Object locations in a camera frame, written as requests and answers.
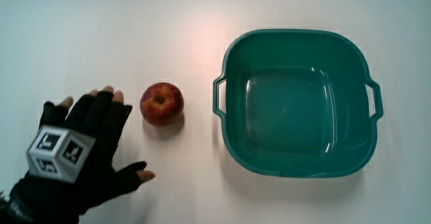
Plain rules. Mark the white desk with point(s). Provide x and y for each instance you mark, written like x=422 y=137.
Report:
x=134 y=32

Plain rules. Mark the person's left hand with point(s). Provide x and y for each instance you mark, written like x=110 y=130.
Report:
x=97 y=156

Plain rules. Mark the green plastic basin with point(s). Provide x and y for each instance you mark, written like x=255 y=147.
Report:
x=296 y=116

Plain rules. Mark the red apple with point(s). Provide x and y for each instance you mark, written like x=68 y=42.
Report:
x=161 y=104

